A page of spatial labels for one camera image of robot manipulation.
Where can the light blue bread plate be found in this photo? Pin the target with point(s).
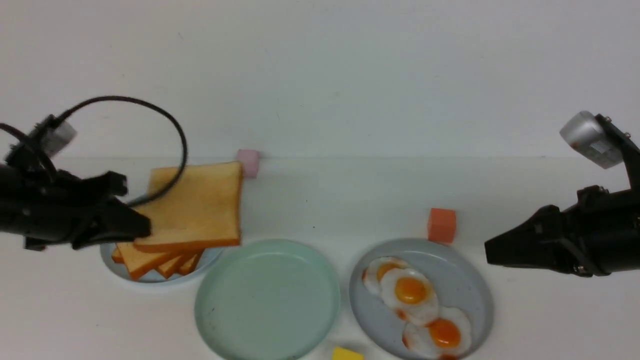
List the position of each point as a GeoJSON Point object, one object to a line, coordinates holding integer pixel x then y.
{"type": "Point", "coordinates": [154, 278]}

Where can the toast slice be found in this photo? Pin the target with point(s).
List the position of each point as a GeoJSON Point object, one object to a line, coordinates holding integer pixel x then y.
{"type": "Point", "coordinates": [185, 269]}
{"type": "Point", "coordinates": [138, 263]}
{"type": "Point", "coordinates": [201, 211]}
{"type": "Point", "coordinates": [169, 268]}

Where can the grey egg plate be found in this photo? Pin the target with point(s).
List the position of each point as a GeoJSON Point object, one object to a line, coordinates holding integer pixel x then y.
{"type": "Point", "coordinates": [457, 283]}

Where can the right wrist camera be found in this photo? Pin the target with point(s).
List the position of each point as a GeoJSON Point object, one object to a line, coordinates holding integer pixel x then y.
{"type": "Point", "coordinates": [585, 135]}

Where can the orange cube block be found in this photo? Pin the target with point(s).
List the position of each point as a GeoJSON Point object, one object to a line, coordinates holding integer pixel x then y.
{"type": "Point", "coordinates": [442, 225]}

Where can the green centre plate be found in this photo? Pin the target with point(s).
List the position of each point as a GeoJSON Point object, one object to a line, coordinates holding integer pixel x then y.
{"type": "Point", "coordinates": [274, 299]}

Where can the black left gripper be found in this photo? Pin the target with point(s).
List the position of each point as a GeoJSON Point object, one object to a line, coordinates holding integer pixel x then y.
{"type": "Point", "coordinates": [47, 209]}

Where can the pink cube block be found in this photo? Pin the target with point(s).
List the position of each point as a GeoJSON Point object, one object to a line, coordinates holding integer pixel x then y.
{"type": "Point", "coordinates": [250, 160]}

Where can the yellow cube block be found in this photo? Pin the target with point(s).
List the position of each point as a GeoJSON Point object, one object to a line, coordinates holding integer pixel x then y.
{"type": "Point", "coordinates": [341, 353]}

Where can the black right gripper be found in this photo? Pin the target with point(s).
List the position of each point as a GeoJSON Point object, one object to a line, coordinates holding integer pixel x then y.
{"type": "Point", "coordinates": [602, 236]}

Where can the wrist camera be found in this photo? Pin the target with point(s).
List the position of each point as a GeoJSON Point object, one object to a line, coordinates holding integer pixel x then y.
{"type": "Point", "coordinates": [53, 135]}
{"type": "Point", "coordinates": [585, 135]}

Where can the fried egg front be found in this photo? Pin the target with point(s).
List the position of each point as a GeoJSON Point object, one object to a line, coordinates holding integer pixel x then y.
{"type": "Point", "coordinates": [449, 336]}

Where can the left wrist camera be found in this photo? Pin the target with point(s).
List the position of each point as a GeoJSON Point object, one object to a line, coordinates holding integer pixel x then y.
{"type": "Point", "coordinates": [53, 135]}

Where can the fried egg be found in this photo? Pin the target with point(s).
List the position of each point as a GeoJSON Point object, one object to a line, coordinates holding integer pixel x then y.
{"type": "Point", "coordinates": [449, 336]}
{"type": "Point", "coordinates": [375, 271]}
{"type": "Point", "coordinates": [410, 295]}

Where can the fried egg back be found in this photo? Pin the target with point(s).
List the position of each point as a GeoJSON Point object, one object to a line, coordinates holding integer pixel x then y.
{"type": "Point", "coordinates": [375, 271]}

